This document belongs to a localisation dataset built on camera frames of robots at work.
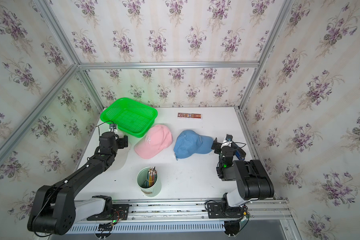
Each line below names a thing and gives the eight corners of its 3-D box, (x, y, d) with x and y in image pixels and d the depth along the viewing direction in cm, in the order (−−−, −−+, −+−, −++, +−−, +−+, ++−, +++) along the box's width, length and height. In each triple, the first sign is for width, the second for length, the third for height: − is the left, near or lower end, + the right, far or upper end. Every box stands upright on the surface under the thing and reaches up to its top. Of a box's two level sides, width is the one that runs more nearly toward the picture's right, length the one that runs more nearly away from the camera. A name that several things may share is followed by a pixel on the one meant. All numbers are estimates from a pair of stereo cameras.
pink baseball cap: (134, 151, 97) (130, 144, 90) (160, 129, 109) (159, 122, 102) (149, 166, 91) (146, 159, 84) (175, 141, 102) (175, 134, 95)
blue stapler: (236, 160, 94) (239, 156, 90) (234, 151, 98) (237, 147, 93) (243, 160, 94) (246, 156, 90) (240, 151, 98) (243, 147, 94)
